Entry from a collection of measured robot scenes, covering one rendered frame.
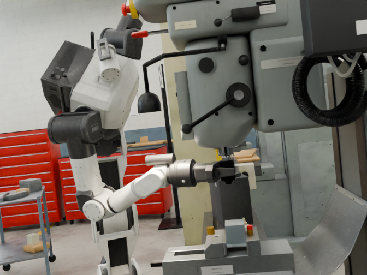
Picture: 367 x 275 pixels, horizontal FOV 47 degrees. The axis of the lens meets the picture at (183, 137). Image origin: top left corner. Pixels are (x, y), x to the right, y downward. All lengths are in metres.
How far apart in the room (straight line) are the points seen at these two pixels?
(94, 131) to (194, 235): 1.87
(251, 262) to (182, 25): 0.67
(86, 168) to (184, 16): 0.60
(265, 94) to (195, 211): 2.02
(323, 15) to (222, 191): 0.87
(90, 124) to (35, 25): 10.06
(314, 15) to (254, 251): 0.59
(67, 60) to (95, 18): 9.37
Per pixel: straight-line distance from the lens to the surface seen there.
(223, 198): 1.63
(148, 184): 1.34
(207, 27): 1.20
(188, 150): 3.03
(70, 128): 1.40
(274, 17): 1.21
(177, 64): 3.04
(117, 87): 1.49
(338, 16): 0.98
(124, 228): 1.85
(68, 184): 6.34
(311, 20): 0.97
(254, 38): 1.21
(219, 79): 1.20
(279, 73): 1.19
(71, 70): 1.54
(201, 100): 1.20
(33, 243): 4.31
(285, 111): 1.19
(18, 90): 11.40
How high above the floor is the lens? 1.42
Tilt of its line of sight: 3 degrees down
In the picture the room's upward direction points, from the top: 6 degrees counter-clockwise
